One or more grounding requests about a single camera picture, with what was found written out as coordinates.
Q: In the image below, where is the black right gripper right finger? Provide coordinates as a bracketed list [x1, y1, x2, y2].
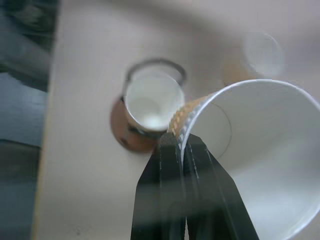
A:
[183, 133, 260, 240]

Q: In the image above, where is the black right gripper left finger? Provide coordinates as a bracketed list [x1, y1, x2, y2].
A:
[130, 132, 187, 240]

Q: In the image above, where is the brown ribbed paper cup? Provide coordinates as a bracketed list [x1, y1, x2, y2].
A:
[222, 32, 286, 87]
[124, 74, 185, 134]
[166, 79, 320, 240]

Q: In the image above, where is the wire cup holder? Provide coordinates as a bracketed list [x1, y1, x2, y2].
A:
[110, 58, 188, 154]

